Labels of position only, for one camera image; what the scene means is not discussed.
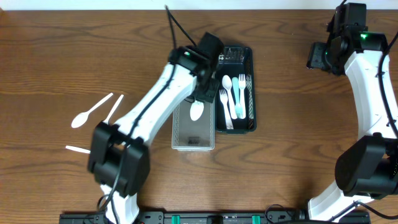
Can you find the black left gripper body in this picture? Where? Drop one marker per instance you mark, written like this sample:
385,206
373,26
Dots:
204,94

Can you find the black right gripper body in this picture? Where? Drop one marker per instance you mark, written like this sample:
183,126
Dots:
315,57

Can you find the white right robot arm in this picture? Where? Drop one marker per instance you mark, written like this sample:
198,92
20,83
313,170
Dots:
367,171

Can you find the white plastic spoon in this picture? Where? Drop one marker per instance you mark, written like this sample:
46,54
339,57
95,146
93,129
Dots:
113,109
78,149
227,85
81,118
196,110

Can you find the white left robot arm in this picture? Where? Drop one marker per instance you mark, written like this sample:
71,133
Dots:
119,153

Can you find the black aluminium rail with clips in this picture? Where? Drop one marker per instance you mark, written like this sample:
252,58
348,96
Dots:
273,215

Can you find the clear white plastic basket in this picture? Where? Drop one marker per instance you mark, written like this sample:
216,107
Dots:
188,135

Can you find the white plastic fork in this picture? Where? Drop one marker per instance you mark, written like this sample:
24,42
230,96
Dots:
224,101
238,107
242,86

